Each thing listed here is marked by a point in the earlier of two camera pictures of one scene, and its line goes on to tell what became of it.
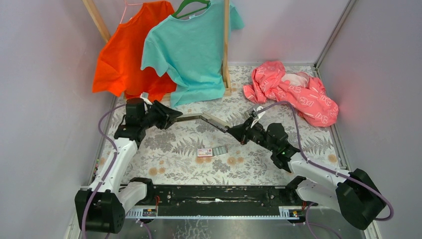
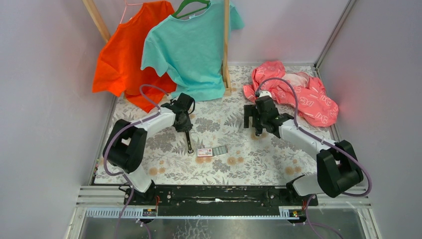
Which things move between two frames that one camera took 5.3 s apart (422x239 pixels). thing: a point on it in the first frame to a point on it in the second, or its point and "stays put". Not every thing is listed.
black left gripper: [165, 114] to [187, 126]
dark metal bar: [206, 119] to [190, 151]
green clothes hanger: [185, 2] stays put
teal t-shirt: [189, 51] stays put
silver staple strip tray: [219, 150] stays put
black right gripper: [242, 132] to [251, 110]
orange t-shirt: [118, 68] stays put
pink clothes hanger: [125, 9] stays put
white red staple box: [204, 152] stays put
